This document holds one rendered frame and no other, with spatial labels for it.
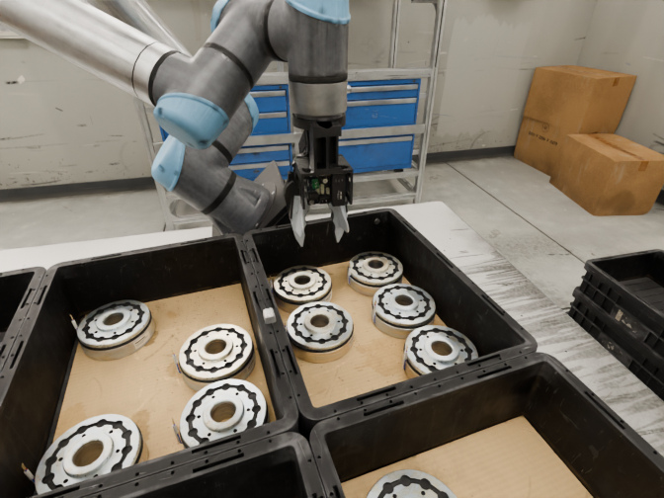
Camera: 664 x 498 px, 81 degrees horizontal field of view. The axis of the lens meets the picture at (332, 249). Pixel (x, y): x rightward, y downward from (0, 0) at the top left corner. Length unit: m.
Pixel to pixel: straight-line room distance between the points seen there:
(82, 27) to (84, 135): 2.85
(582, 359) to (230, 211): 0.76
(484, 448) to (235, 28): 0.58
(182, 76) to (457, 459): 0.55
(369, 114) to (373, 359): 2.05
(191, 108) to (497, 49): 3.49
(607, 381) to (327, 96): 0.69
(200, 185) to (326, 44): 0.45
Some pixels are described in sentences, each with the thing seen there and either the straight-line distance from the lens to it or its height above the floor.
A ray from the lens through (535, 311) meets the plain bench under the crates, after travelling 0.98.
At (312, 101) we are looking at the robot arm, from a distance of 0.51.
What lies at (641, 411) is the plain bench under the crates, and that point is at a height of 0.70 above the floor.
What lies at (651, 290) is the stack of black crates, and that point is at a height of 0.49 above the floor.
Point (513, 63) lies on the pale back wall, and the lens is 3.97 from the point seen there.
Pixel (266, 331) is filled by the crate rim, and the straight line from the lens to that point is 0.50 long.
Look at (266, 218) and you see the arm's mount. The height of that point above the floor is 0.88.
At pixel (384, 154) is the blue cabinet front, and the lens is 2.63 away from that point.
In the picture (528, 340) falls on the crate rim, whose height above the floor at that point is 0.93.
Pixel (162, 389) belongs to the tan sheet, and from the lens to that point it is 0.61.
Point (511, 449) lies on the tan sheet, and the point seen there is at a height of 0.83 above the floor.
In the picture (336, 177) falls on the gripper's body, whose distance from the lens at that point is 0.53.
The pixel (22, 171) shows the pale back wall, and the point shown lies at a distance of 3.69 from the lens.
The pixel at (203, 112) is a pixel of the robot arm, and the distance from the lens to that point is 0.50.
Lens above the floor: 1.28
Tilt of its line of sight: 33 degrees down
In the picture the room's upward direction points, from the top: straight up
